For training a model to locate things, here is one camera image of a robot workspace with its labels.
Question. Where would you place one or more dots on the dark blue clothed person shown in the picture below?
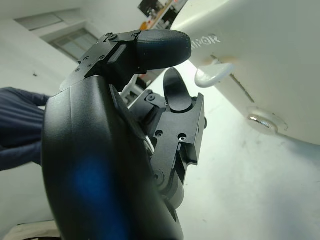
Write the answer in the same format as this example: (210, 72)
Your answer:
(20, 125)

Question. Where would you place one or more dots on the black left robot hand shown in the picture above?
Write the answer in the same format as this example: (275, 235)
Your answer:
(95, 155)

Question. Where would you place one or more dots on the grey framed window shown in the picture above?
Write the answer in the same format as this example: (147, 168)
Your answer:
(67, 41)

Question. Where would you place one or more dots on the cream white two-slot toaster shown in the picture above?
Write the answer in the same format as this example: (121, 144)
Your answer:
(270, 62)

